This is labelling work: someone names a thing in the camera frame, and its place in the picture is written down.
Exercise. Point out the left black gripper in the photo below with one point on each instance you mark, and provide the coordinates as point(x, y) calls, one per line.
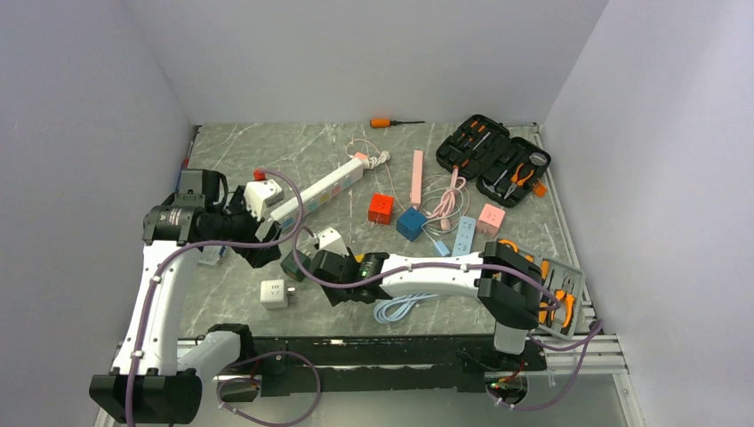
point(237, 204)

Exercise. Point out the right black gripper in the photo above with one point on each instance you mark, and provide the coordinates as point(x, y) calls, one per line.
point(336, 294)

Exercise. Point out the red cube socket adapter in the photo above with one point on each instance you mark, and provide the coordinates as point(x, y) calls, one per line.
point(380, 209)

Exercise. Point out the white cube socket adapter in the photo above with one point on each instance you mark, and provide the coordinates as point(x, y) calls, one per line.
point(275, 294)

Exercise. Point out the white power strip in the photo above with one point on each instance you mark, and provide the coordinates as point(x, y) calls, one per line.
point(319, 193)

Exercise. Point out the blue cube socket adapter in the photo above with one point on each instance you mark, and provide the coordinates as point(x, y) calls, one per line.
point(410, 224)

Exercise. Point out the light blue power strip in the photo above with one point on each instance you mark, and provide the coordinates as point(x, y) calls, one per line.
point(463, 240)

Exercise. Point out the pink power adapter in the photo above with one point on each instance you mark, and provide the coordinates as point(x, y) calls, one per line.
point(416, 179)

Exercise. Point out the pink cube socket adapter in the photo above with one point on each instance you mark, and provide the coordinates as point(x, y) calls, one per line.
point(490, 220)

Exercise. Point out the black tool case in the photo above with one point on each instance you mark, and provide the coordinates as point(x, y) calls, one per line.
point(486, 152)

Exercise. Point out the grey tool case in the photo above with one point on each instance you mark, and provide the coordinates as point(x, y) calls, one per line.
point(566, 282)

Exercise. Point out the clear plastic screw box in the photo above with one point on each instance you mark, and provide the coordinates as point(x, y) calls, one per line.
point(211, 255)

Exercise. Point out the green cube socket adapter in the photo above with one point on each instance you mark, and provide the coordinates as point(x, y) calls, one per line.
point(291, 268)

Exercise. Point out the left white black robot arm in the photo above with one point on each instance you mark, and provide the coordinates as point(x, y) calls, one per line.
point(150, 382)

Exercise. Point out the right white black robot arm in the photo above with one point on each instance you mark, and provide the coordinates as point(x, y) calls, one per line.
point(506, 283)

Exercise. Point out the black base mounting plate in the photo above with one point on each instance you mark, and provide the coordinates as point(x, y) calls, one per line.
point(462, 362)

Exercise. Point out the orange tape measure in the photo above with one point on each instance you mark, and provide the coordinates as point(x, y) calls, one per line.
point(510, 245)

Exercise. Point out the orange pliers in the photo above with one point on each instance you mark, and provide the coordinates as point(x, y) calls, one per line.
point(519, 178)

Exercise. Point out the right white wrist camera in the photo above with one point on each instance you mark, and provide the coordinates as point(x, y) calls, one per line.
point(330, 240)

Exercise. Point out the orange handled screwdriver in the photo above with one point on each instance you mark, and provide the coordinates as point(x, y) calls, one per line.
point(381, 123)

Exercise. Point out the aluminium rail frame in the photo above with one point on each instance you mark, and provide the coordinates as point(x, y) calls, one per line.
point(603, 356)

